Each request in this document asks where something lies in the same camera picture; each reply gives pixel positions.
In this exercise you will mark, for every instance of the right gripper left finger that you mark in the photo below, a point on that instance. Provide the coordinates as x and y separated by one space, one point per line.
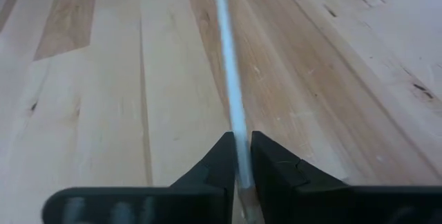
207 206

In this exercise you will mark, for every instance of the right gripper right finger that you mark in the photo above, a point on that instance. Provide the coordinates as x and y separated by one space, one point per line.
297 200

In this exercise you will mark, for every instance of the white pencil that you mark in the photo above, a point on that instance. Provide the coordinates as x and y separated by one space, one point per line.
231 79

